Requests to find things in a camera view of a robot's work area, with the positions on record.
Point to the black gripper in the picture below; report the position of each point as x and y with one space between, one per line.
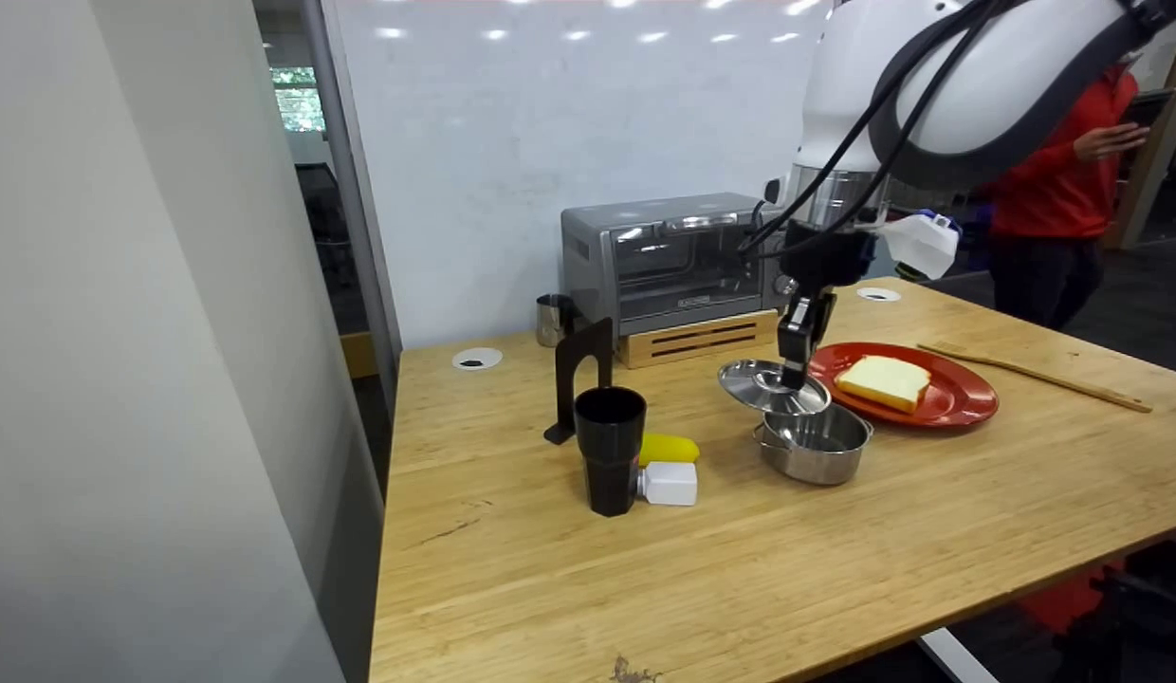
824 254

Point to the steel pot lid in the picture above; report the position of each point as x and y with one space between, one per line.
760 379

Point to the silver toaster oven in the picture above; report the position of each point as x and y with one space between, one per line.
640 267

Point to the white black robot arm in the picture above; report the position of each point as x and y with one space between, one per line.
992 78

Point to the white round table grommet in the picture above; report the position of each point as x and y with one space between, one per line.
475 358
879 295

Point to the white bread slice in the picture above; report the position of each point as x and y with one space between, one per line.
883 379

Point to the steel pot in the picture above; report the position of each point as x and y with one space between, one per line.
817 450

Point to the slatted wooden stand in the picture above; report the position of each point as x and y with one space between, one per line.
688 344

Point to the red plate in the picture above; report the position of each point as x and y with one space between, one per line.
960 393

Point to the yellow sponge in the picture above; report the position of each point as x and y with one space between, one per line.
669 447

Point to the white block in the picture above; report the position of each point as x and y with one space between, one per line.
669 484

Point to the black plastic cup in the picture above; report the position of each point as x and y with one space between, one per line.
610 450

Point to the wooden slotted spatula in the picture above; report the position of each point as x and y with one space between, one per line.
1044 374

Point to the small steel mug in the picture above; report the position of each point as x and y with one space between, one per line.
552 323

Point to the person in red shirt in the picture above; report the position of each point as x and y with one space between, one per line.
1058 175

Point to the white table leg bar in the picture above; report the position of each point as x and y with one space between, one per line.
956 659

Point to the red plastic object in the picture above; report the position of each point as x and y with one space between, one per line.
1069 600

